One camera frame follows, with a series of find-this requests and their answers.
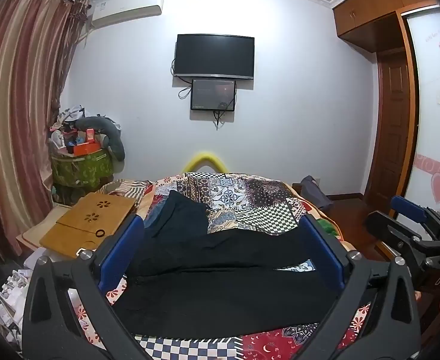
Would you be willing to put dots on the small black wall monitor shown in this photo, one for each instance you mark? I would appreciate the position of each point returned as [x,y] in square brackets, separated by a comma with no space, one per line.
[213,94]

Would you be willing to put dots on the wooden overhead cabinet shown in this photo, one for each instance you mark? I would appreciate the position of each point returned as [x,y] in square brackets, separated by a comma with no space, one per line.
[370,11]

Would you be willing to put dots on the white heart-print wardrobe door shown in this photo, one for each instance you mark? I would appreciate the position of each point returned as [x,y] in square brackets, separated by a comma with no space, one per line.
[437,138]

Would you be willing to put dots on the orange box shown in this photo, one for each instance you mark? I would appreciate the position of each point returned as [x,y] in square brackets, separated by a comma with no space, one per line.
[87,148]

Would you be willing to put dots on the pile of white packets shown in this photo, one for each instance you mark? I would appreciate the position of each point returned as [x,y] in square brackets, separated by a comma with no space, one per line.
[14,292]

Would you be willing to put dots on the beige bedside table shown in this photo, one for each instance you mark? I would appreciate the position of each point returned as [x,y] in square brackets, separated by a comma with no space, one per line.
[36,228]

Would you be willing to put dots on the grey bag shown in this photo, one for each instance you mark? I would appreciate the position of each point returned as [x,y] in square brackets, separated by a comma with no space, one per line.
[315,191]

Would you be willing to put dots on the bamboo lap desk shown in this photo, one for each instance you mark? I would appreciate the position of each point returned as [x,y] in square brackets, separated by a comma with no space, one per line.
[85,225]

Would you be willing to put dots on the black wall television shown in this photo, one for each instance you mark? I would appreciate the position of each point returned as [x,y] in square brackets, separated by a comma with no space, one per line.
[214,56]

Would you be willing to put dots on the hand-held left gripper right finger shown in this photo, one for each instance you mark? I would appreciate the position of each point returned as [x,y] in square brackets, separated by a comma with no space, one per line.
[324,251]

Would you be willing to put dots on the grey neck pillow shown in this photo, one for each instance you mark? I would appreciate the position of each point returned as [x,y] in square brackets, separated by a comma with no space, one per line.
[113,135]

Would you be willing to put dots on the brown wooden door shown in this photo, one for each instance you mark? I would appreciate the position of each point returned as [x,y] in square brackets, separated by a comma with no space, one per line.
[390,131]

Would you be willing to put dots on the green fabric bin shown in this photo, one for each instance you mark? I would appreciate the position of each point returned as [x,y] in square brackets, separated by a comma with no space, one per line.
[81,170]

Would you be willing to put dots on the folded dark pants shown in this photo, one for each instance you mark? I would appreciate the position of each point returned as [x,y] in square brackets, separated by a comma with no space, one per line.
[182,213]

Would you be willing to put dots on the striped pink curtain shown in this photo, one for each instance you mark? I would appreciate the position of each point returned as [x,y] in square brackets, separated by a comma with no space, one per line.
[17,101]

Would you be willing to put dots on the black pants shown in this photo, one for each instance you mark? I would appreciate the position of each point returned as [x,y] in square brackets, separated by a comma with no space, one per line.
[223,292]

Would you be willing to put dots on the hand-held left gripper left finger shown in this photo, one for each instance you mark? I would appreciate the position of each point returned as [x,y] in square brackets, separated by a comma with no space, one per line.
[122,257]

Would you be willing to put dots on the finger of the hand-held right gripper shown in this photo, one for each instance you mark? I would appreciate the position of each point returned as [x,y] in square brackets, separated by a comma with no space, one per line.
[409,207]
[390,228]

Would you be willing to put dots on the striped cloth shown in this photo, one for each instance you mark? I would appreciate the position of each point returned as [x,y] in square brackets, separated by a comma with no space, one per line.
[130,188]

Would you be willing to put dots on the blue jeans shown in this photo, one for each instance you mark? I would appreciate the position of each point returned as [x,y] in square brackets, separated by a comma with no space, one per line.
[155,215]

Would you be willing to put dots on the white air conditioner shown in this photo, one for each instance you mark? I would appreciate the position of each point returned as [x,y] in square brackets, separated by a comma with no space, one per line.
[124,7]

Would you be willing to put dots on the patchwork printed quilt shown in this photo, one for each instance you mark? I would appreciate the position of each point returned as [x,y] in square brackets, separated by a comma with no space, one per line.
[242,202]

